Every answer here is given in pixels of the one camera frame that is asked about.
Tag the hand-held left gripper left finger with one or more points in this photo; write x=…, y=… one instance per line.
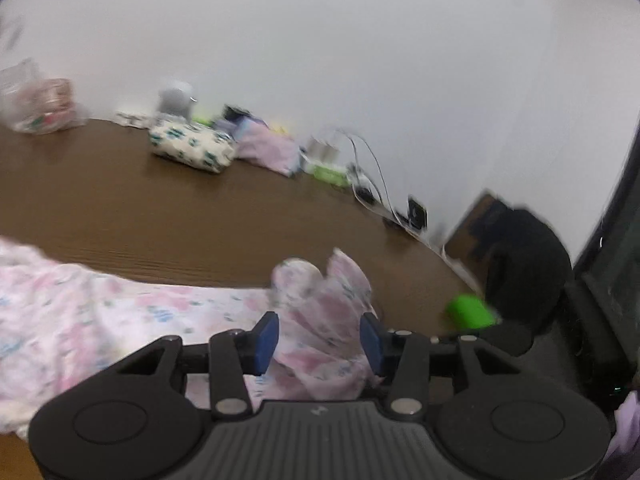
x=265, y=342

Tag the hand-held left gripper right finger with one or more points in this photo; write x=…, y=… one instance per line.
x=372, y=345

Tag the pink floral garment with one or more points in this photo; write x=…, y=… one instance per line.
x=125, y=315

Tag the pastel blue pink garment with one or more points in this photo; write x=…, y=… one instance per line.
x=267, y=152

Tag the green soft pouch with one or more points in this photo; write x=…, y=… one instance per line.
x=470, y=312

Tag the phone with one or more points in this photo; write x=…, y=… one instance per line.
x=417, y=212

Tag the brown wooden cabinet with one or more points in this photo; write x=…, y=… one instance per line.
x=465, y=240

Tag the black plug adapter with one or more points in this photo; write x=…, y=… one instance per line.
x=365, y=196

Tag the black jacket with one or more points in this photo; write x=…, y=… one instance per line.
x=525, y=270

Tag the green bottle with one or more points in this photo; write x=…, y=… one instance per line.
x=330, y=176

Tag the white power strip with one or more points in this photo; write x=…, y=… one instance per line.
x=310, y=166

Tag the white charger plug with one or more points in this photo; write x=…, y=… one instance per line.
x=331, y=150
x=316, y=148

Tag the white green-flower folded cloth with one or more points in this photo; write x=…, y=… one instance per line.
x=192, y=145

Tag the yellow snack packet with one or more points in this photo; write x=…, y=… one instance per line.
x=280, y=130

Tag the dark and white container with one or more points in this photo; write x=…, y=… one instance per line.
x=232, y=112

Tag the white flat socket strip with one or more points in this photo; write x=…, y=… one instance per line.
x=131, y=120

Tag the white round speaker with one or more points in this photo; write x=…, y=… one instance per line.
x=175, y=96

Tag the person's lilac clothing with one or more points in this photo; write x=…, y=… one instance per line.
x=625, y=435

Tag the clear plastic bag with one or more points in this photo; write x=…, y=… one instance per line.
x=42, y=105

